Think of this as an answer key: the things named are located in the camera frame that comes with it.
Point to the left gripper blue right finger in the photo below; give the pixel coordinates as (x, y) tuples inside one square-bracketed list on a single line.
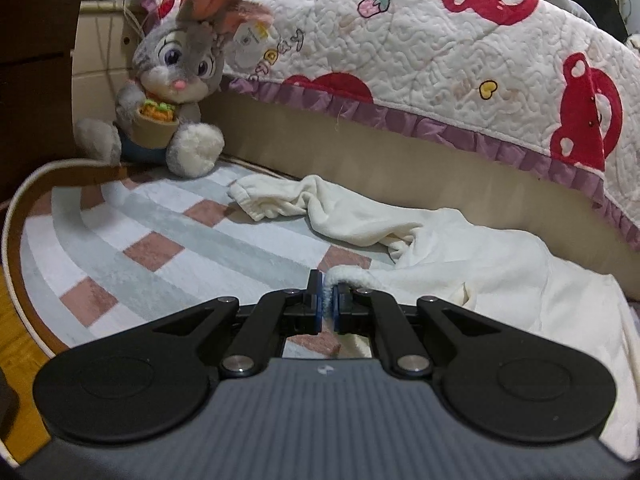
[(378, 317)]

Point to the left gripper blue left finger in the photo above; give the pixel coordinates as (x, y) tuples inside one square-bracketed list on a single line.
[(276, 317)]

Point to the beige bed base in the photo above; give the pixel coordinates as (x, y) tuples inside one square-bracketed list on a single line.
[(408, 160)]

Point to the white quilt with red bears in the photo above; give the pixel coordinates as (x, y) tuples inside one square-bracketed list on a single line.
[(518, 81)]

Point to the cream bedside cabinet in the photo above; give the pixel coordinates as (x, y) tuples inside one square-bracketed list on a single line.
[(104, 45)]

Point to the grey bunny plush toy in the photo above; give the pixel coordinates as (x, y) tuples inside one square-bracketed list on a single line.
[(178, 64)]

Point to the cream fleece zip jacket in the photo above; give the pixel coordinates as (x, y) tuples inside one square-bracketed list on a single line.
[(510, 276)]

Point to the dark brown wooden dresser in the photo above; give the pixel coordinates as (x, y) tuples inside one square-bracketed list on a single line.
[(37, 39)]

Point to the checkered floor rug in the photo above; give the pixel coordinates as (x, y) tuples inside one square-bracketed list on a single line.
[(88, 251)]

